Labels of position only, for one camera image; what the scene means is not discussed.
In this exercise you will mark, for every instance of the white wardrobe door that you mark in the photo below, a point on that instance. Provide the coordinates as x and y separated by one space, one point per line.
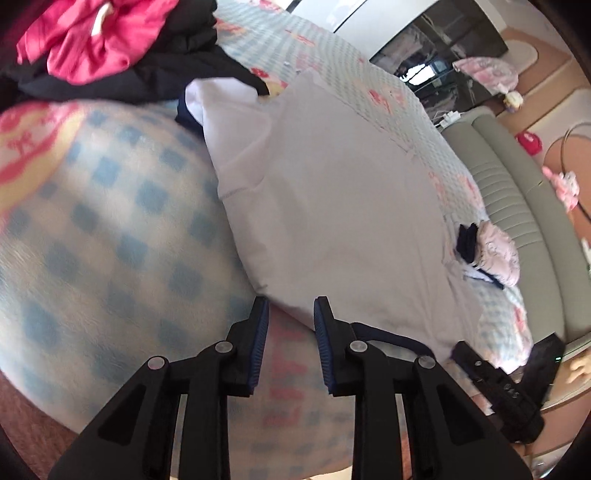
369 18

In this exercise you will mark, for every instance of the navy folded garment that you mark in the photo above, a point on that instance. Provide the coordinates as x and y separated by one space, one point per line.
467 242

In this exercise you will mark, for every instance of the white folded garment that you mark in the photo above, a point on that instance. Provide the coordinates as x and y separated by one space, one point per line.
475 274

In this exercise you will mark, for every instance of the pink white plush toy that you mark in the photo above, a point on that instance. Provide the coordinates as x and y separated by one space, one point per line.
565 184

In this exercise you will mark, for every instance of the white shirt navy trim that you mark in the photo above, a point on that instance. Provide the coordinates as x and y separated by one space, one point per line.
332 207

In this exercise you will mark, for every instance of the small yellow white plush toy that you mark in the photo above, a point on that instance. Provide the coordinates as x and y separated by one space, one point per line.
513 99

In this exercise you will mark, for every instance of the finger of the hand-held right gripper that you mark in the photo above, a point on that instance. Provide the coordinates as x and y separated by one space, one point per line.
475 364

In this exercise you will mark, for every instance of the grey padded headboard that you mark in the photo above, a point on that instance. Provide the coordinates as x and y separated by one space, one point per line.
517 207

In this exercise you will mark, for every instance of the hot pink garment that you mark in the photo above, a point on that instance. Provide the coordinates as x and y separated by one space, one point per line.
92 41

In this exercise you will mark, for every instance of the printed checked blanket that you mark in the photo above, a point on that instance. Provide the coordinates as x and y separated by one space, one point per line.
115 230

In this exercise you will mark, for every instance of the pink printed folded garment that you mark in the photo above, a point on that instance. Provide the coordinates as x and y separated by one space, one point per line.
501 251

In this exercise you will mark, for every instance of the red plush toy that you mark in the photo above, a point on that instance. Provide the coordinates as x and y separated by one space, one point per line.
531 141

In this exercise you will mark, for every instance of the thin black hoop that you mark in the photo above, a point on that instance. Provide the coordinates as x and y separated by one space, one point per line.
560 154

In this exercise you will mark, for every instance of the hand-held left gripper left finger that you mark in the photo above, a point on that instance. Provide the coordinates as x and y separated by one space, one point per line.
258 341

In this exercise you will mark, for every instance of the dark glass wardrobe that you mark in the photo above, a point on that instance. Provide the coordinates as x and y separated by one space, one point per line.
461 37

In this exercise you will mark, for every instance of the pink printed cloth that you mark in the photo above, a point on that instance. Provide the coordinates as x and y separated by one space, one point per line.
485 71

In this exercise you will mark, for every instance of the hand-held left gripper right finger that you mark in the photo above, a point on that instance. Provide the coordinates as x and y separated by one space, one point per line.
323 346

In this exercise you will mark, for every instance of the black garment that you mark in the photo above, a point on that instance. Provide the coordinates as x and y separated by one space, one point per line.
161 69

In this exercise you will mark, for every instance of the peach plush toy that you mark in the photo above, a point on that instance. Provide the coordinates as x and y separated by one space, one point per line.
579 368

